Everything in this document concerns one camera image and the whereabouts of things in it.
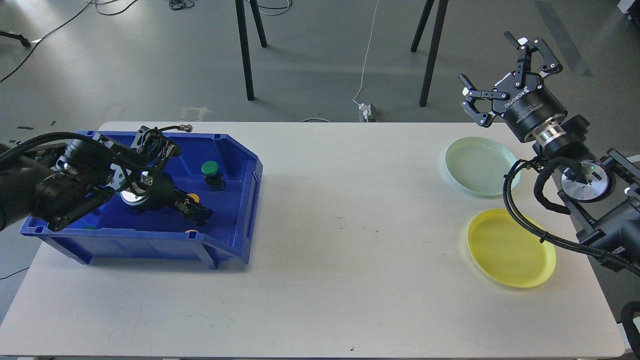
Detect yellow push button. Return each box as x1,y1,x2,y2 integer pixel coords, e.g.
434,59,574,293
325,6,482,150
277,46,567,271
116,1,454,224
187,193,201,203

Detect black stand legs right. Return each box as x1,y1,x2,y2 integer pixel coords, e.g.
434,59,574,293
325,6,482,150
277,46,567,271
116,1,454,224
410,0,449,108

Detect light green plate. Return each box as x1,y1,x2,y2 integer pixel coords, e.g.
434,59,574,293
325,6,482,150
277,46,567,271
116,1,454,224
443,136,517,198

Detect black stand legs left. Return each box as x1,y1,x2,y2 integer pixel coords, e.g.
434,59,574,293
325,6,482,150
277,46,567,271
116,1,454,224
234,0,268,101

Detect blue plastic bin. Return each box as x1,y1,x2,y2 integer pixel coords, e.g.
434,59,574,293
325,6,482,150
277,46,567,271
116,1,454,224
19,132,263,269

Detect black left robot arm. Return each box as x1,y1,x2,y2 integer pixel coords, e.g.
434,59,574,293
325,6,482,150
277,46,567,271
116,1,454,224
0,126,213,231

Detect green push button right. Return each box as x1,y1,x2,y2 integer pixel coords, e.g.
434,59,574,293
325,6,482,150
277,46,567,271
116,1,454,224
200,161,226,192

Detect white power adapter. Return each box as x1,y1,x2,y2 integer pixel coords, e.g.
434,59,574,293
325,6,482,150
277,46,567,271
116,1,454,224
358,103,380,123

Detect black stand legs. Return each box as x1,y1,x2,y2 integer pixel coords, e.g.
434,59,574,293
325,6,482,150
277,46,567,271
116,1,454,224
410,0,449,108
234,0,268,101

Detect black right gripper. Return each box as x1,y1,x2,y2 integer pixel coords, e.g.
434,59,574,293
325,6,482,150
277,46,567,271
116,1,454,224
458,31,568,143

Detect yellow plate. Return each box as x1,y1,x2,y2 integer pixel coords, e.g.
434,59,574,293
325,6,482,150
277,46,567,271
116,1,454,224
466,208,557,289

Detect white cable on floor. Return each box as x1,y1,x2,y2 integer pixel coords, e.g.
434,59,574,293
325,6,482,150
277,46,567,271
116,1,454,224
352,0,380,106

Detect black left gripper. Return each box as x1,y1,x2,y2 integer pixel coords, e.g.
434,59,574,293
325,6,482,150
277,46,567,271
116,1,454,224
119,171,213,226

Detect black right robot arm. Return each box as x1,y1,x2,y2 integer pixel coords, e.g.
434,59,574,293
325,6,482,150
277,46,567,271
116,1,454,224
459,31,639,277

